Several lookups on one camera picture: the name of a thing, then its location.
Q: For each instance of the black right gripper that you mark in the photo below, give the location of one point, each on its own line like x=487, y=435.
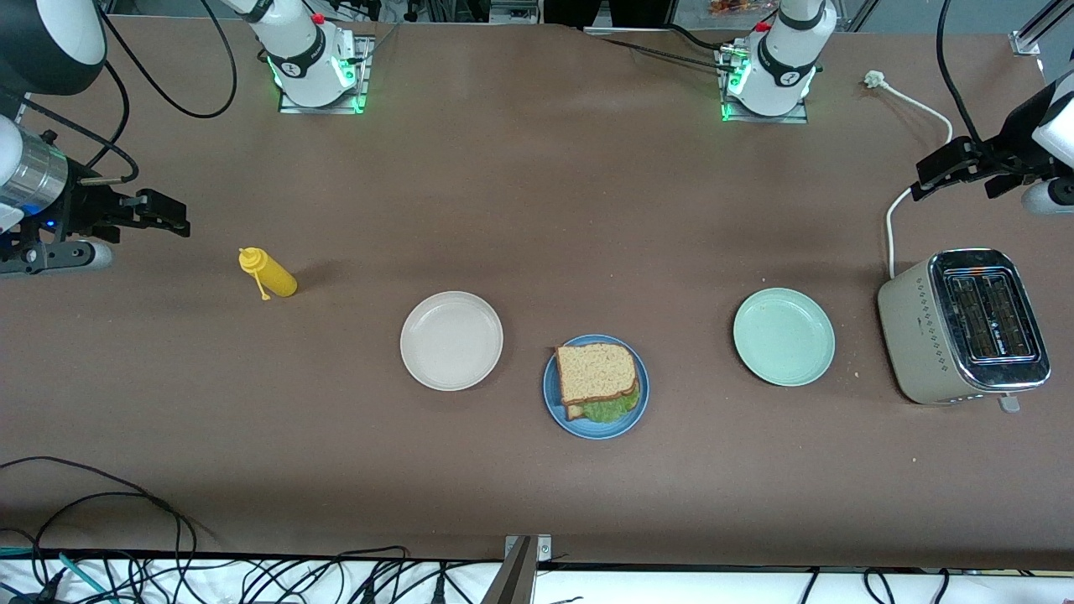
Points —
x=85, y=204

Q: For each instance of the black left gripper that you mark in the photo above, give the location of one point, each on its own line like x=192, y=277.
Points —
x=1006, y=153

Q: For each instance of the yellow squeeze bottle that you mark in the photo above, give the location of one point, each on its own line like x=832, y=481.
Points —
x=277, y=277

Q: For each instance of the brown bread slice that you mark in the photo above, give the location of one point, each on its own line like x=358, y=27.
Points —
x=574, y=411
x=596, y=372

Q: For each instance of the green lettuce leaf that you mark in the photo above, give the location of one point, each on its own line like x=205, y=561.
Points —
x=612, y=409

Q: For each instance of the pale green plate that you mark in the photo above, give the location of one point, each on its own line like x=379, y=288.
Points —
x=784, y=337

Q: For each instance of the beige plate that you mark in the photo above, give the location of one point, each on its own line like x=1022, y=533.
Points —
x=451, y=341

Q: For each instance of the blue plate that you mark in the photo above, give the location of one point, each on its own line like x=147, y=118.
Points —
x=558, y=424

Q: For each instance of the beige chrome toaster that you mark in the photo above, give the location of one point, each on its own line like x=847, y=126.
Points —
x=919, y=335

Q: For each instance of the aluminium frame corner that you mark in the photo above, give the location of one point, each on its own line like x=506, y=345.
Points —
x=1030, y=40

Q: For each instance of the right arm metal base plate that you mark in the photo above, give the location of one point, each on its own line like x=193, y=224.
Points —
x=362, y=84

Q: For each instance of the silver aluminium rail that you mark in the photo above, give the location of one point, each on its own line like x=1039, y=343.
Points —
x=513, y=13

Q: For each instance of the aluminium profile post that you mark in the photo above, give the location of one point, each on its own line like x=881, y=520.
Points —
x=516, y=579

